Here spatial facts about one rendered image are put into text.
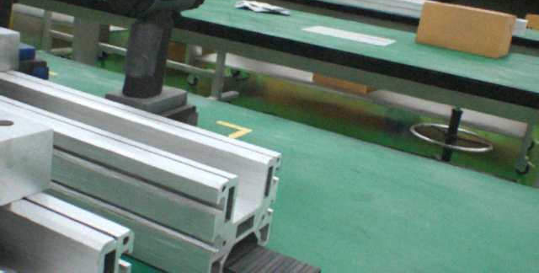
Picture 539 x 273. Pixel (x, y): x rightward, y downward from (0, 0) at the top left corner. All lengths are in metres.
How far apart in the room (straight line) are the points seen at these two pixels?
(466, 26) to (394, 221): 1.69
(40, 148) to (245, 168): 0.18
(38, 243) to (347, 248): 0.29
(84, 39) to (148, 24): 2.63
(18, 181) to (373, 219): 0.37
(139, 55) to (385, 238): 0.32
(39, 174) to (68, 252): 0.06
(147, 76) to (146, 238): 0.25
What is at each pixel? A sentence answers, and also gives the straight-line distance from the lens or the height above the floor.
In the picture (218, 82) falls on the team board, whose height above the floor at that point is 0.23.
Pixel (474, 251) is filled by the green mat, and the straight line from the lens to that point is 0.62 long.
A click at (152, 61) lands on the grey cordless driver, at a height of 0.89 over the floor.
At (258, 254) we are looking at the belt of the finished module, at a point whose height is 0.79.
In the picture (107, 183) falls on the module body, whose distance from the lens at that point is 0.48.
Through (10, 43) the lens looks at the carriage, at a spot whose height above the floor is 0.89.
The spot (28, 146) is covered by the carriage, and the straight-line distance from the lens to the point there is 0.37.
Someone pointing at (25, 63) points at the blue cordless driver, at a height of 0.83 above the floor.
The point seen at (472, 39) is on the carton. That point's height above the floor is 0.83.
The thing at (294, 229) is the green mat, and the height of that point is 0.78.
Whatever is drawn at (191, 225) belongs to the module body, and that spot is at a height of 0.83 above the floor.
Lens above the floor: 1.03
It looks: 16 degrees down
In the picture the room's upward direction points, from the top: 9 degrees clockwise
